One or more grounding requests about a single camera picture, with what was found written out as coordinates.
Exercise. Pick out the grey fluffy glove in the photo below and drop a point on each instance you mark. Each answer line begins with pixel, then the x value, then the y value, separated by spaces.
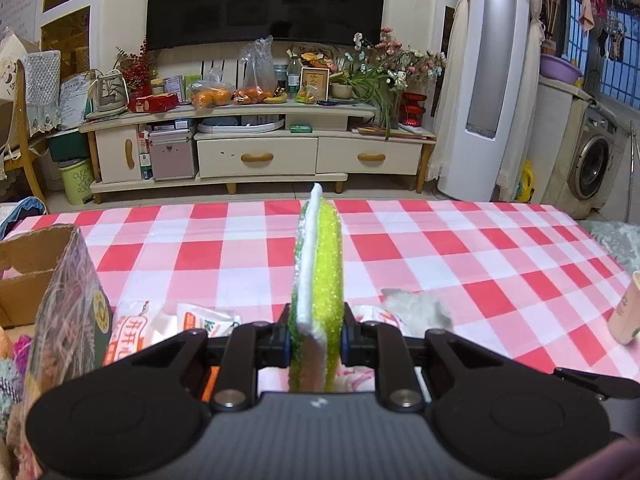
pixel 420 310

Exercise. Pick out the potted spider plant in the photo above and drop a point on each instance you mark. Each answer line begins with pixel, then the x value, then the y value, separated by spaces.
pixel 342 91

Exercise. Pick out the paper cup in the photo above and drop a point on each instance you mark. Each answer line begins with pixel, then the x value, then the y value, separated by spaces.
pixel 627 310

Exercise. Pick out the hanging orange cloth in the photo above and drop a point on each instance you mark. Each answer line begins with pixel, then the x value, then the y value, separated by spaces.
pixel 586 10

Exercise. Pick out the tall bag of tangerines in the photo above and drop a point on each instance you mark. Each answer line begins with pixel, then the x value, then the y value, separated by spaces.
pixel 255 80

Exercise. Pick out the artificial flower bouquet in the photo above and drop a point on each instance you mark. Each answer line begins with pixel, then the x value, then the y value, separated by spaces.
pixel 400 60

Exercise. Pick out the cream TV cabinet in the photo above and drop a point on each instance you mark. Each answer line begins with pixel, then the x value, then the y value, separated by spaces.
pixel 260 155

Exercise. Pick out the green plastic bottle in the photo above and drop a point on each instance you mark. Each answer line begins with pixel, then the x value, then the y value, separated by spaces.
pixel 294 77

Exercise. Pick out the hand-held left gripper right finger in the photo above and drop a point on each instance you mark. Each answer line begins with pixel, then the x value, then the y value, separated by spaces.
pixel 348 340

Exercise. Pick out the bag of oranges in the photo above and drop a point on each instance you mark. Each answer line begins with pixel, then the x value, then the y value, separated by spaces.
pixel 212 96

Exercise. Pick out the banana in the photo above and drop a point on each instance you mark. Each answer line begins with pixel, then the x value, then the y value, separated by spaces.
pixel 276 98

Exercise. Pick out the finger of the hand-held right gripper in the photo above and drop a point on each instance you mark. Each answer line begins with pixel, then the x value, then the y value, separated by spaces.
pixel 600 382

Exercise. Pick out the wooden chair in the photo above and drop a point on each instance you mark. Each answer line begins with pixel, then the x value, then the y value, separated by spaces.
pixel 22 150

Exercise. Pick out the green trash bin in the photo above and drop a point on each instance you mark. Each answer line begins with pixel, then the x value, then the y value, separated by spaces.
pixel 77 182

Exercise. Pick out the green scouring sponge pad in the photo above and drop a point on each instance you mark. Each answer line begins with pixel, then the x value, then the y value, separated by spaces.
pixel 325 270

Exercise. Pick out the black television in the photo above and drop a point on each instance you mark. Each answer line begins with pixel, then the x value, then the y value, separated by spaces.
pixel 265 0

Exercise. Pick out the cardboard box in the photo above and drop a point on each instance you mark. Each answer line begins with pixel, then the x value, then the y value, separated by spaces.
pixel 65 310

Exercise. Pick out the red berry branch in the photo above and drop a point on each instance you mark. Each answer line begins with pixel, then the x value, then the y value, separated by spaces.
pixel 136 65

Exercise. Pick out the red gift box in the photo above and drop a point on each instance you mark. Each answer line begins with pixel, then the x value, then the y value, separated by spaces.
pixel 152 102

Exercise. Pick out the wooden picture frame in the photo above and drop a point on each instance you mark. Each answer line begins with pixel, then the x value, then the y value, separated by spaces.
pixel 314 85

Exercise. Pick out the yellow detergent bottle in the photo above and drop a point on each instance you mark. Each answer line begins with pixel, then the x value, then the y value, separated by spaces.
pixel 526 185

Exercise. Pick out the purple basin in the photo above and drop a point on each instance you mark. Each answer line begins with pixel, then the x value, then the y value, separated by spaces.
pixel 560 67

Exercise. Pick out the tissue packet with red print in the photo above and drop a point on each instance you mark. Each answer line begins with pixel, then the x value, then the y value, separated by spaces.
pixel 132 330

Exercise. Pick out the small glass tank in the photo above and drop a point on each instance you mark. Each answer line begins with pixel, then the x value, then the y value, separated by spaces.
pixel 110 92

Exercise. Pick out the small green box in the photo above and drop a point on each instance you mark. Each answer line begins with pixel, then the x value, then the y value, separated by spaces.
pixel 301 128

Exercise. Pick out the red ornament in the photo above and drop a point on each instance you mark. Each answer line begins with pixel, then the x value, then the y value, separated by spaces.
pixel 413 110

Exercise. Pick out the silver storage case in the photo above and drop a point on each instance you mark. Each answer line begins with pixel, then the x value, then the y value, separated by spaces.
pixel 172 157

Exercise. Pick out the white tower air conditioner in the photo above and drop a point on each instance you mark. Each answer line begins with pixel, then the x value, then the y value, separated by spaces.
pixel 490 85

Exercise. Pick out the washing machine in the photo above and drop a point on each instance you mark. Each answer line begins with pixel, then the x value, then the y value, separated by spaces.
pixel 595 160

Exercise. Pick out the white orange tissue packet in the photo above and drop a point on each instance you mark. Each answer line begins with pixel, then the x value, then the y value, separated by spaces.
pixel 375 316

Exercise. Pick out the grey floral cloth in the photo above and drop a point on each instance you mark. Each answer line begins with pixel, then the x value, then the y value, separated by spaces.
pixel 615 240

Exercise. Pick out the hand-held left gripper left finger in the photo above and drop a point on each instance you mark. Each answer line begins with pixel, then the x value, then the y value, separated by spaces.
pixel 283 340

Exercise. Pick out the red checked tablecloth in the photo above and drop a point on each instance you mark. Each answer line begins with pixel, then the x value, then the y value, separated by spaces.
pixel 450 260

